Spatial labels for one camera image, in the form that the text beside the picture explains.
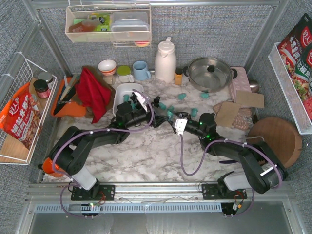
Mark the cardboard sheet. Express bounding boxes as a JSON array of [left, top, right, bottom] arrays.
[[215, 101, 241, 127], [236, 90, 265, 108]]

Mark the pink striped oven mitt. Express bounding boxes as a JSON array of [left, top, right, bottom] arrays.
[[212, 102, 254, 131]]

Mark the orange cup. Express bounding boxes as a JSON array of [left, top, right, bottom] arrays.
[[42, 157, 63, 178]]

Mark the steel pot with lid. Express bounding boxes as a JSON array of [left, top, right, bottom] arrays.
[[183, 57, 238, 93]]

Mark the white wire basket right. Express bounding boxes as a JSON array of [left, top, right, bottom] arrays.
[[268, 42, 312, 135]]

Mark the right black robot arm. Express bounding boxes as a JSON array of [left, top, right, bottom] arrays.
[[168, 112, 288, 194]]

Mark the pink box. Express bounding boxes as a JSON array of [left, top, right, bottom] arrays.
[[229, 67, 251, 102]]

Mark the black chef knife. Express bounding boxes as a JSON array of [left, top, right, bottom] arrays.
[[53, 86, 76, 116]]

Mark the red seasoning packet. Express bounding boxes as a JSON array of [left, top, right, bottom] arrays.
[[277, 13, 312, 118]]

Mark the red lidded jar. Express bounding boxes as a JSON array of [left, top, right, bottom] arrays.
[[33, 79, 50, 99]]

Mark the white wire rack left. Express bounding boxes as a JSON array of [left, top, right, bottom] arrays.
[[0, 52, 58, 165]]

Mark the orange plastic tray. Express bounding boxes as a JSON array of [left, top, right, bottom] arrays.
[[50, 79, 86, 117]]

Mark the green lidded cup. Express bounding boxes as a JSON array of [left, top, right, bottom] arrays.
[[117, 65, 134, 83]]

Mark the yellow spice bottle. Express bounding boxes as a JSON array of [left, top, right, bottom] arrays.
[[175, 68, 183, 85]]

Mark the blue mug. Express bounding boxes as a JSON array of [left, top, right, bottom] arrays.
[[133, 61, 151, 81]]

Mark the clear plastic food box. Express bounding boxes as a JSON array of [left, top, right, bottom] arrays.
[[111, 11, 150, 41]]

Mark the white plastic storage basket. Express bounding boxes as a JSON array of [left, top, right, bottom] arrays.
[[112, 83, 144, 115]]

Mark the round wooden board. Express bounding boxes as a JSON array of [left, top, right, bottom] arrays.
[[247, 117, 302, 168]]

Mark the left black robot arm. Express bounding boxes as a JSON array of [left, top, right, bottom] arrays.
[[48, 102, 168, 191]]

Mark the black coffee capsule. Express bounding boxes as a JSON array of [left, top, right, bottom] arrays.
[[130, 93, 137, 100], [153, 96, 160, 105]]

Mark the white orange striped bowl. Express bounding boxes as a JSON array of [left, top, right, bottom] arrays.
[[97, 59, 117, 76]]

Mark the red cloth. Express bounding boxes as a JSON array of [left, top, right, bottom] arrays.
[[75, 67, 113, 124]]

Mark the metal wire stand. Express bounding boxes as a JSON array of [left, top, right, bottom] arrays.
[[246, 136, 265, 141]]

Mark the orange snack bag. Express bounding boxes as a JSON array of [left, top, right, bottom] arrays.
[[0, 82, 41, 150]]

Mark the white thermos jug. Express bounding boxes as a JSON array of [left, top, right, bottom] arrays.
[[155, 37, 176, 83]]

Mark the white handled knife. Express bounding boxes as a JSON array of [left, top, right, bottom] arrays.
[[64, 74, 80, 93]]

